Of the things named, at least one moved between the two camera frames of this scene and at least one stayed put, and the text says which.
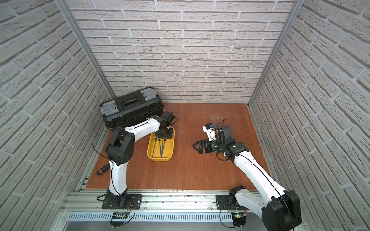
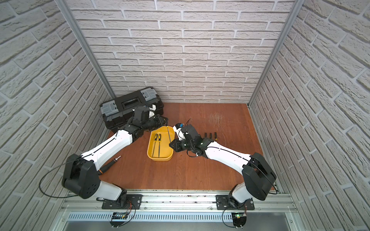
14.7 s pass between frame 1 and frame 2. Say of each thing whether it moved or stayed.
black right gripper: moved
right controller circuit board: stayed
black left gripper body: moved
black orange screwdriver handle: stayed
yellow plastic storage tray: stayed
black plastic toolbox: stayed
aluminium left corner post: stayed
